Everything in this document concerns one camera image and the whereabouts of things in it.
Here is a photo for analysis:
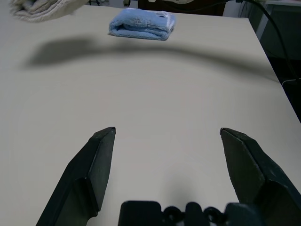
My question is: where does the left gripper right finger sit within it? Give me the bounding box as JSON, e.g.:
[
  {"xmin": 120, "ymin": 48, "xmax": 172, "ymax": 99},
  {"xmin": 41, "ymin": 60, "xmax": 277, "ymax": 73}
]
[{"xmin": 220, "ymin": 127, "xmax": 301, "ymax": 226}]

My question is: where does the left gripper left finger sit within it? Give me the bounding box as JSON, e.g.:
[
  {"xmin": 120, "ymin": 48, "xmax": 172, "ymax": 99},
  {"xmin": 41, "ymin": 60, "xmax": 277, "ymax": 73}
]
[{"xmin": 35, "ymin": 126, "xmax": 117, "ymax": 226}]

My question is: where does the beige towel white trim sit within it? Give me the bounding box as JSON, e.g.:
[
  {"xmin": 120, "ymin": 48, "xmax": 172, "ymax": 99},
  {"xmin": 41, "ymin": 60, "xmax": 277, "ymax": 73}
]
[{"xmin": 9, "ymin": 0, "xmax": 82, "ymax": 24}]

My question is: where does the blue folded towel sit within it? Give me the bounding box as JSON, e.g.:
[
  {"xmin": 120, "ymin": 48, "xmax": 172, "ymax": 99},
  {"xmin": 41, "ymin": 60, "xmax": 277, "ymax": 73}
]
[{"xmin": 108, "ymin": 8, "xmax": 177, "ymax": 41}]

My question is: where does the thin white cable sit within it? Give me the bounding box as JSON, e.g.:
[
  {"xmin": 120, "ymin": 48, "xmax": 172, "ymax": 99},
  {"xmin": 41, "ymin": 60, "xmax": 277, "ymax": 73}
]
[{"xmin": 282, "ymin": 79, "xmax": 301, "ymax": 87}]

